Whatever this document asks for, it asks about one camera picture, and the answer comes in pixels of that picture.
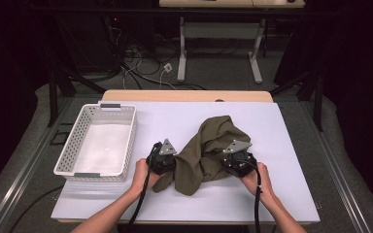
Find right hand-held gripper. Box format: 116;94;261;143
220;139;259;179

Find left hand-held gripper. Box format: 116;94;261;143
146;138;178;176

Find olive green shorts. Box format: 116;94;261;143
152;115;252;197

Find white perforated plastic basket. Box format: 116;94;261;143
52;102;139;183

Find person's left hand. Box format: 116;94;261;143
131;157;167;197

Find person's right hand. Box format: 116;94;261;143
238;162;276;205

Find white table board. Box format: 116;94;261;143
51;100;321;223

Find light wooden table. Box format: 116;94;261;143
101;89;275;104

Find black metal stand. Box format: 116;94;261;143
47;64;106;128
270;69;324;132

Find white-legged desk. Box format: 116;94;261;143
158;0;306;84

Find dark curtain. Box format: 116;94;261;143
0;0;56;198
273;0;373;215

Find black metal crossbar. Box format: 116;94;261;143
28;7;341;17

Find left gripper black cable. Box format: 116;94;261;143
127;142;163;226

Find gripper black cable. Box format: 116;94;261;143
236;158;262;233
127;142;163;226

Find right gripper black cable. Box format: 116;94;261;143
236;158;262;233

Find white floor cable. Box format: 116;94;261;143
158;69;178;90

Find bundle of black floor cables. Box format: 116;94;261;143
103;16;208;91

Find aluminium floor rail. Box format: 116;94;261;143
299;100;373;233
0;96;74;233

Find black floor bracket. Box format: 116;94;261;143
50;121;76;146

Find thick black floor cable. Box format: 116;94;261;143
8;184;65;233

